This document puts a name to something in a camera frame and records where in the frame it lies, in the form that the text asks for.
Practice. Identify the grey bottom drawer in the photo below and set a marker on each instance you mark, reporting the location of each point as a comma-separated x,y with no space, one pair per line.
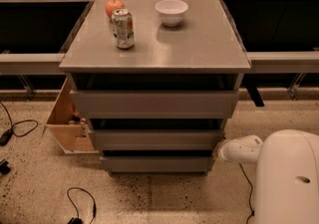
157,161

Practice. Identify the grey drawer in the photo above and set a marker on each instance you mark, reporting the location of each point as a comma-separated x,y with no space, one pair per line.
155,104
128,139
157,161

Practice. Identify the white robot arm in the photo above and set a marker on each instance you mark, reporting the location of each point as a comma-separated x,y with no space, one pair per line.
287,174

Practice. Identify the grey drawer cabinet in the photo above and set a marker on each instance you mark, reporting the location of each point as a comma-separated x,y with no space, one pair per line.
200,54

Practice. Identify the grey top drawer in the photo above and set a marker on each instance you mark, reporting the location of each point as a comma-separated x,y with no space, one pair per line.
155,104

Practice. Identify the grey middle drawer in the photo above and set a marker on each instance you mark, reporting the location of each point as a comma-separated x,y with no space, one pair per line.
128,139

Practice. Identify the crumpled soda can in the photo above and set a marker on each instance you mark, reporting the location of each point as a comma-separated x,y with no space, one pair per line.
122,22

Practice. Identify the white ceramic bowl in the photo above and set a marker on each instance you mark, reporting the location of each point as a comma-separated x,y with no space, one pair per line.
171,12

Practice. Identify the red apple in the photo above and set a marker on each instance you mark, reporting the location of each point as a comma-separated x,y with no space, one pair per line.
112,5

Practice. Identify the black object left edge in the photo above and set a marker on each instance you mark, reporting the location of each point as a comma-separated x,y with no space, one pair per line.
4,168

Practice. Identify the grey metal rail right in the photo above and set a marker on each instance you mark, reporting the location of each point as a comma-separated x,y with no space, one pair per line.
283,62

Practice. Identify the grey metal rail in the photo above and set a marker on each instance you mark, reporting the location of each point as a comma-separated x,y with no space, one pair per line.
30,64
283,62

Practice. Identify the grey metal rail left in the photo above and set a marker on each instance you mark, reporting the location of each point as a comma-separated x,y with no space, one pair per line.
30,64

